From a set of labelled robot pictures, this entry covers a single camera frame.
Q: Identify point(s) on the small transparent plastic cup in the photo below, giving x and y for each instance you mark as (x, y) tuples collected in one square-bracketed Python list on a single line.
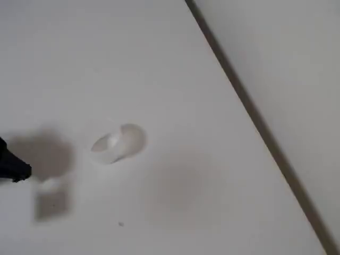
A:
[(114, 144)]

